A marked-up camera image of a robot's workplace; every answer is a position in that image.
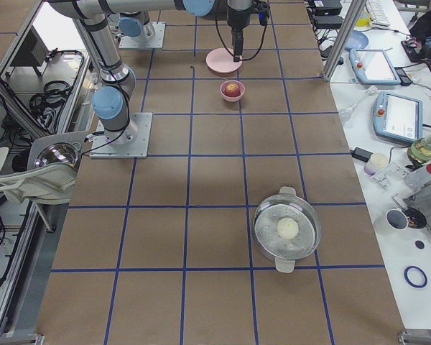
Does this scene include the black power adapter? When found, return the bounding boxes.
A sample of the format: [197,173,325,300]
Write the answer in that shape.
[351,147,373,163]

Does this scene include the white steamed bun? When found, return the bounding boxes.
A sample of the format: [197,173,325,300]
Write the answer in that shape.
[277,217,299,239]

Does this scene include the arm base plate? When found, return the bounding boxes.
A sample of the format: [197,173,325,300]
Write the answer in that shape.
[88,112,153,159]
[119,17,166,50]

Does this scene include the lavender candle jar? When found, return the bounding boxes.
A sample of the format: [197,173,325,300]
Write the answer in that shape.
[363,153,389,175]

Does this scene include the lower teach pendant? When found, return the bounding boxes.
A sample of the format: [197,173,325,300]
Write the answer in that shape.
[372,91,423,143]

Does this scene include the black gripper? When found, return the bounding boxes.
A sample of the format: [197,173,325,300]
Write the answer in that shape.
[227,5,251,60]

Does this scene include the white chair with steel bowl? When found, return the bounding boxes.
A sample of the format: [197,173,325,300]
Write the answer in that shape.
[0,131,88,205]

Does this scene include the pink plate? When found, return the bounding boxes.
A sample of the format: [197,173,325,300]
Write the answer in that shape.
[205,47,242,74]

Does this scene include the glass oil bottle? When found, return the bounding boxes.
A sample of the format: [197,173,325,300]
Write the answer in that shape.
[407,135,431,165]

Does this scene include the pink bowl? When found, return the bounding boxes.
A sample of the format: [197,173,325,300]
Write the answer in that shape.
[220,80,246,103]

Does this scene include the teach pendant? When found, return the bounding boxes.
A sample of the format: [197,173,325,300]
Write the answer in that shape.
[372,91,423,143]
[348,49,401,86]

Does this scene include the white cup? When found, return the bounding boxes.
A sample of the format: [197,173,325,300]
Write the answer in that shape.
[374,208,409,235]

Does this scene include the red apple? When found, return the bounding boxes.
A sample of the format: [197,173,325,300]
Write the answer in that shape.
[223,82,241,98]

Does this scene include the blue rubber ring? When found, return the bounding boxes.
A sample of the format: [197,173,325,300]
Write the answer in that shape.
[403,265,428,288]

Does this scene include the upper teach pendant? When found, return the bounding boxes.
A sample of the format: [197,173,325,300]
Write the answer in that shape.
[348,49,401,86]

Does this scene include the light blue plate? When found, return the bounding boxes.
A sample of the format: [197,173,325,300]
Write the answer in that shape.
[344,30,369,51]

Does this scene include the steel steamer pot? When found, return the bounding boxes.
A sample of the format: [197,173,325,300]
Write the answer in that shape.
[252,186,322,274]

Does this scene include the aluminium frame post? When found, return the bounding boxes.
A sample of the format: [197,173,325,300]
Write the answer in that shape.
[321,0,366,82]

